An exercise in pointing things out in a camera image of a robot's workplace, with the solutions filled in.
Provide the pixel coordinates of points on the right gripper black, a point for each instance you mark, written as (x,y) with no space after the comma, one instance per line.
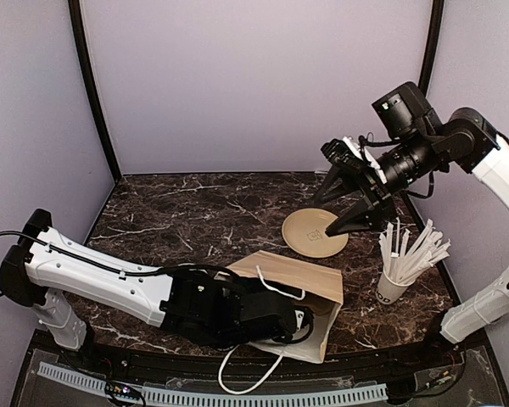
(377,194)

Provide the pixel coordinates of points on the brown paper bag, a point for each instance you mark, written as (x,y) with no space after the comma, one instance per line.
(318,288)

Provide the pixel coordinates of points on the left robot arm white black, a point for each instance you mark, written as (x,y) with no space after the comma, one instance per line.
(208,305)

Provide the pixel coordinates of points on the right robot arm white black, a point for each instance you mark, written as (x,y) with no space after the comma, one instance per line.
(420,144)

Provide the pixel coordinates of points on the white wrapped straw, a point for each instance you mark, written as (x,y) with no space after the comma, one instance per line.
(432,249)
(414,249)
(402,256)
(383,246)
(392,240)

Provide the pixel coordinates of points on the beige round plate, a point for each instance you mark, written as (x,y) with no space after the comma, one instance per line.
(304,232)

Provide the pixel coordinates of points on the white paper cup holder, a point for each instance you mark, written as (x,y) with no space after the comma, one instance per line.
(388,291)

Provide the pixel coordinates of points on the small green circuit board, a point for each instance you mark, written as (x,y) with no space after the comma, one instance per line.
(121,390)

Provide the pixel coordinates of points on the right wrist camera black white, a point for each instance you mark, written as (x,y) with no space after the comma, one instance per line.
(349,157)

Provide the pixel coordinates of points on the right black frame post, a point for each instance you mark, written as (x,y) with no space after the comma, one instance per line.
(434,27)

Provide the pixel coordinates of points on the black frame post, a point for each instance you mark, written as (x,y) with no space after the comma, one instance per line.
(84,60)
(434,27)

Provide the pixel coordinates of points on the black front rail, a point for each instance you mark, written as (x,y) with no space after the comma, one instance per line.
(176,363)

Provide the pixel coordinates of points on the left black frame post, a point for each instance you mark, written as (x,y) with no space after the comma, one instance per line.
(84,60)

